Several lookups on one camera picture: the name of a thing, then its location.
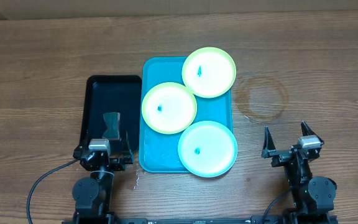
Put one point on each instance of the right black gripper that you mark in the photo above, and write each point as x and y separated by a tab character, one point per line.
281	156

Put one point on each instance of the yellow-green plate top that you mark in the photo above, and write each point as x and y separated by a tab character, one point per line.
209	72

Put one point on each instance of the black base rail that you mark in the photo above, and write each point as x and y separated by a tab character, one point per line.
255	219

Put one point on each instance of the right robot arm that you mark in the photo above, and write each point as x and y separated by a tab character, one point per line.
313	197

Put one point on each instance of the yellow-green plate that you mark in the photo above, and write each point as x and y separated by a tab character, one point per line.
169	108
209	72

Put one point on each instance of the teal plastic tray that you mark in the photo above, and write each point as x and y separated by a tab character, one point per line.
158	153

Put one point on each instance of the light blue plate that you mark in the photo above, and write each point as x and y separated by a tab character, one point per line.
207	149

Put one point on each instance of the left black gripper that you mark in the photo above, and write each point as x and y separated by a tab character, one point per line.
118	164

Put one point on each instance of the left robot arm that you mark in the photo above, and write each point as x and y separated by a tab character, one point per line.
92	194

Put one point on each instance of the black plastic tray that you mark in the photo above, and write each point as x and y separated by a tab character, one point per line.
112	93

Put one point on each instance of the green scrubbing sponge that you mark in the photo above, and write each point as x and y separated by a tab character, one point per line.
112	122

